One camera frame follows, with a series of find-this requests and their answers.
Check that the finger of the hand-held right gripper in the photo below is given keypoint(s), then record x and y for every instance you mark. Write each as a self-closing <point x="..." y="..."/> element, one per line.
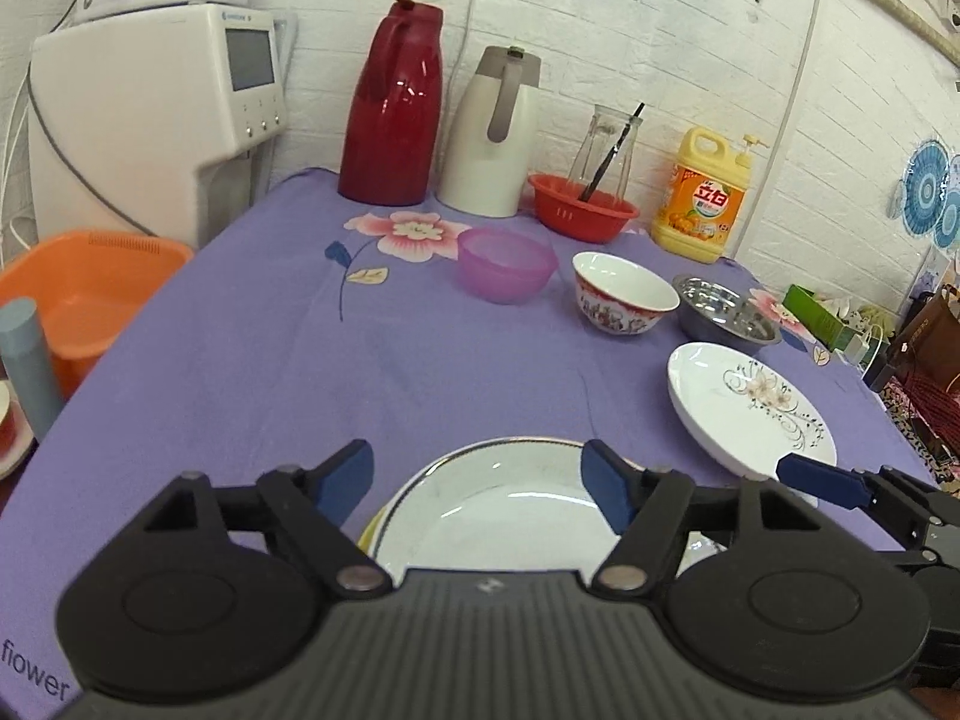
<point x="819" y="477"/>

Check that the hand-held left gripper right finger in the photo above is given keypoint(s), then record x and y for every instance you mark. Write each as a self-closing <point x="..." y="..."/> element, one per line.
<point x="606" y="486"/>

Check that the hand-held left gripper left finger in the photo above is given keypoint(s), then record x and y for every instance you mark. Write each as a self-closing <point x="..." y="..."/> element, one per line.
<point x="346" y="478"/>

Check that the white plate with dark rim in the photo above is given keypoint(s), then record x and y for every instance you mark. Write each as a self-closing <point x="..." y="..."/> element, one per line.
<point x="487" y="510"/>

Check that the white plate with floral print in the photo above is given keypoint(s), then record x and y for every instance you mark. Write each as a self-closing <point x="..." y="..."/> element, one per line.
<point x="712" y="397"/>

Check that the yellow rimmed plate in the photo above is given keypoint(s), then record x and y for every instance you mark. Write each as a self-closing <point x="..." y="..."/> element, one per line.
<point x="367" y="534"/>

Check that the red patterned cloth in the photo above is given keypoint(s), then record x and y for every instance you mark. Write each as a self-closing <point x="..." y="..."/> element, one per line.
<point x="926" y="420"/>

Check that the white charger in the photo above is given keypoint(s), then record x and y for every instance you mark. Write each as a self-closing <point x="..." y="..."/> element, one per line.
<point x="862" y="349"/>

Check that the purple floral tablecloth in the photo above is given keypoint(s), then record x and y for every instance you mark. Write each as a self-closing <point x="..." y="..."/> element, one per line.
<point x="262" y="360"/>

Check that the green box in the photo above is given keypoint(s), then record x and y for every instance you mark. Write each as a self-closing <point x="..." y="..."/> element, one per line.
<point x="817" y="315"/>

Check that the red floral ceramic bowl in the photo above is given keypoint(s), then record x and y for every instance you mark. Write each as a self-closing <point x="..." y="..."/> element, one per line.
<point x="619" y="311"/>

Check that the brown bag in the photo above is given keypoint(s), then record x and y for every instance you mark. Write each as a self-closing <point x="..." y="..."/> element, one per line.
<point x="934" y="337"/>

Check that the stainless steel bowl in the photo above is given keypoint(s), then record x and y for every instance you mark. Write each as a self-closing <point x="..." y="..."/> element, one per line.
<point x="712" y="307"/>

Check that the purple plastic bowl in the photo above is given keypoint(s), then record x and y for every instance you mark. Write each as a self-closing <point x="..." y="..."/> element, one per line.
<point x="502" y="274"/>

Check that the red plastic basket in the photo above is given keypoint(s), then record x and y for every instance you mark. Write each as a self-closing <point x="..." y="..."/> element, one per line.
<point x="577" y="221"/>

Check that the yellow detergent pump bottle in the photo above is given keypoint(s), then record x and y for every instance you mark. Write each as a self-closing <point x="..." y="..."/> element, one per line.
<point x="701" y="202"/>

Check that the blue paper fan decoration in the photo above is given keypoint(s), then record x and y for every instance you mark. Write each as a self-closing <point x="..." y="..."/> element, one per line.
<point x="926" y="184"/>

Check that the orange plastic basin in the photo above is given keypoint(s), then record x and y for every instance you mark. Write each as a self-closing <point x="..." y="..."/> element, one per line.
<point x="82" y="292"/>

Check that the black stirring stick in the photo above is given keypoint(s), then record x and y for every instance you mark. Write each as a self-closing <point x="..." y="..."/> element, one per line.
<point x="609" y="157"/>

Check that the clear glass pitcher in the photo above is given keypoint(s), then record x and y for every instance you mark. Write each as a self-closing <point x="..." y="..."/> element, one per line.
<point x="626" y="154"/>

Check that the grey-blue cylinder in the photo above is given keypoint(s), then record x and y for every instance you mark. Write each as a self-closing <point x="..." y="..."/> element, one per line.
<point x="30" y="367"/>

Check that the red and white container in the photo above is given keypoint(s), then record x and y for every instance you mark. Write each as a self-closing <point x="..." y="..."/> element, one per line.
<point x="9" y="431"/>

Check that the red thermos jug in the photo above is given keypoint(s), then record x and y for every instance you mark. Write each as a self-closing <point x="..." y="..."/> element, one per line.
<point x="390" y="120"/>

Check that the white water dispenser with screen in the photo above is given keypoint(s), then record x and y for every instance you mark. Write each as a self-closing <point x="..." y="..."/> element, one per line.
<point x="127" y="127"/>

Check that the beige pole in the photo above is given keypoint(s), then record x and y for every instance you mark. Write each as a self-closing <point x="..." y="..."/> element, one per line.
<point x="885" y="4"/>

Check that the white wall pipe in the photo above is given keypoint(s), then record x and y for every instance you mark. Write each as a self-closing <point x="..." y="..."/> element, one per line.
<point x="787" y="112"/>

